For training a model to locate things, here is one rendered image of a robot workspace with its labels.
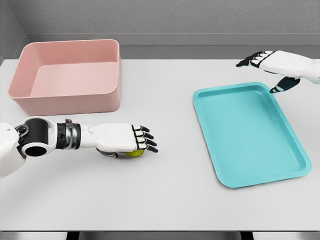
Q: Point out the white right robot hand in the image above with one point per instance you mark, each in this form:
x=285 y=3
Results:
x=277 y=66

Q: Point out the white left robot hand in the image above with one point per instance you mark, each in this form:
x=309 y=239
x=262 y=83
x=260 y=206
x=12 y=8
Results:
x=117 y=136

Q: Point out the yellow-green tennis ball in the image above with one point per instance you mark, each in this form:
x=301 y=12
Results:
x=135 y=153

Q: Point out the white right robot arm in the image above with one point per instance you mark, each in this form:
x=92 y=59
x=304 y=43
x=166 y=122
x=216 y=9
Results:
x=313 y=71

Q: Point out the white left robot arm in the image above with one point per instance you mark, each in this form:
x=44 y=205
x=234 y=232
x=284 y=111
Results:
x=50 y=137

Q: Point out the pink rectangular basket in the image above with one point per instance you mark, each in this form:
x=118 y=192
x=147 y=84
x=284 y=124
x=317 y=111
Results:
x=75 y=75

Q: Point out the blue rectangular tray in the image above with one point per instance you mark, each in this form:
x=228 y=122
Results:
x=247 y=135

